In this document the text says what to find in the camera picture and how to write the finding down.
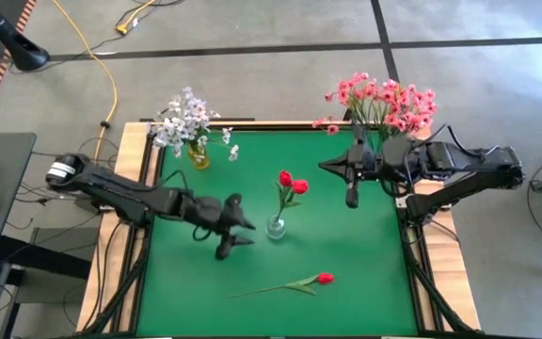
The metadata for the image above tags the yellow extension cord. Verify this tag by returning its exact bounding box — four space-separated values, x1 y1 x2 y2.
52 0 157 166

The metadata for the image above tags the green felt table cover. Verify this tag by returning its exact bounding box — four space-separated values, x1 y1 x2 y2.
136 130 419 337

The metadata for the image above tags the yellow glass vase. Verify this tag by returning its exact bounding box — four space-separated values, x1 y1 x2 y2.
186 140 212 170

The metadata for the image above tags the clear bumpy glass vase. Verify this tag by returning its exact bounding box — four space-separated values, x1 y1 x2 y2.
363 125 394 154

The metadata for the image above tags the black side desk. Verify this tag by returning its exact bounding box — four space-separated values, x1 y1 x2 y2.
0 132 38 270

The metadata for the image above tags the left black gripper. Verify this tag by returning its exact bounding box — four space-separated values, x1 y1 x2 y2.
176 189 257 262

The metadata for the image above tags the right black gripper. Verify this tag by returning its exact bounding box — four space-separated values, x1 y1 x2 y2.
317 135 400 210

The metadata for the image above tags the white artificial flower sprig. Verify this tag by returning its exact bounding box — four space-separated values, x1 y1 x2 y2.
151 86 221 159
195 125 242 164

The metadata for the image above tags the clear ribbed glass vase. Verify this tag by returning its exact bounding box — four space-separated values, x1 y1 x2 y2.
264 214 287 241

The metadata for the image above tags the black stand post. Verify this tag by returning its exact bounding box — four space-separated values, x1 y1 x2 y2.
0 0 51 73

